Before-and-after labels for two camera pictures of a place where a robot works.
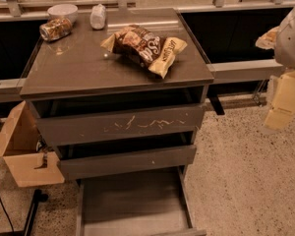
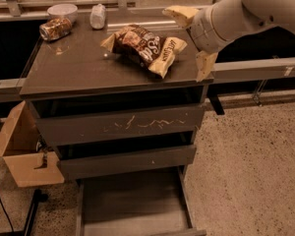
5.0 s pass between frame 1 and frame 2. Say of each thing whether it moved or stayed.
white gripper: moved
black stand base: stayed
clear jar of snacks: stayed
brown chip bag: stayed
